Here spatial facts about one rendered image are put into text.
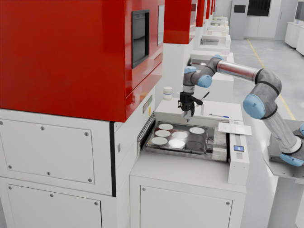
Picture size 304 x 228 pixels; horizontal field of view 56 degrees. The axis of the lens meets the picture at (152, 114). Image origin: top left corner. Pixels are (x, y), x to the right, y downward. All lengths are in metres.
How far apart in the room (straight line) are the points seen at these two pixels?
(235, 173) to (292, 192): 0.56
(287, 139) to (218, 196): 0.46
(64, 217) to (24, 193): 0.25
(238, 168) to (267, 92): 0.42
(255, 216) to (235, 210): 1.12
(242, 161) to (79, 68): 0.93
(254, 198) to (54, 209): 1.89
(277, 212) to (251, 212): 0.65
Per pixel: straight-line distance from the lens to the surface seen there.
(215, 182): 1.61
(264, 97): 1.42
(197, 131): 1.95
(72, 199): 1.59
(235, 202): 1.62
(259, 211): 2.83
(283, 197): 2.07
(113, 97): 1.21
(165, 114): 2.06
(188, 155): 1.78
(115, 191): 1.44
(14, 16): 1.36
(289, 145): 1.65
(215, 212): 1.66
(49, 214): 1.73
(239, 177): 1.59
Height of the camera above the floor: 1.73
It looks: 22 degrees down
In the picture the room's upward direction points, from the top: 1 degrees clockwise
